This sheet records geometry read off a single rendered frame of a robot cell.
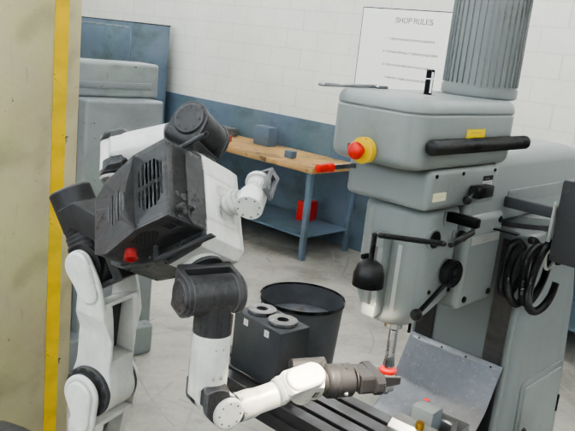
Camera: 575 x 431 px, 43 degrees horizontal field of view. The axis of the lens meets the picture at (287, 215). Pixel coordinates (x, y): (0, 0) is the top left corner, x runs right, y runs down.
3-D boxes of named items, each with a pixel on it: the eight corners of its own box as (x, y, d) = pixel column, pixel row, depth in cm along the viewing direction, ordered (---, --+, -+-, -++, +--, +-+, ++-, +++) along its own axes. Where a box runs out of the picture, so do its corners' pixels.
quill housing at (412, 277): (407, 337, 177) (427, 210, 170) (342, 309, 191) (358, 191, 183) (448, 321, 191) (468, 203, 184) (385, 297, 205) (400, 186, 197)
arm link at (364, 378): (388, 372, 187) (347, 375, 182) (383, 405, 189) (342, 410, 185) (366, 351, 198) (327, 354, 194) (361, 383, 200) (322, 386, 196)
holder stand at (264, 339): (274, 392, 215) (281, 330, 211) (229, 363, 231) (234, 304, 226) (304, 383, 223) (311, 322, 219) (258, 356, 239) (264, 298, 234)
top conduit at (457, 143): (436, 157, 155) (439, 141, 155) (420, 154, 158) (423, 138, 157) (530, 150, 188) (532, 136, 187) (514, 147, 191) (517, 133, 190)
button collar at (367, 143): (369, 166, 162) (373, 138, 160) (348, 161, 166) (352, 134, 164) (375, 165, 163) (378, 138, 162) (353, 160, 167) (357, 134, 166)
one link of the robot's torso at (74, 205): (37, 200, 191) (82, 174, 182) (71, 193, 202) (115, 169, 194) (77, 298, 190) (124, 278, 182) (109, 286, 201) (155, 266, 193)
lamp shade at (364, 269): (351, 288, 163) (354, 262, 161) (352, 278, 170) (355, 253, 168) (383, 292, 162) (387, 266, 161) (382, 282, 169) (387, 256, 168)
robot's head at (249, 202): (222, 206, 168) (251, 192, 163) (232, 181, 175) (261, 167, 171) (238, 226, 170) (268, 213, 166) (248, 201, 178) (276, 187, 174)
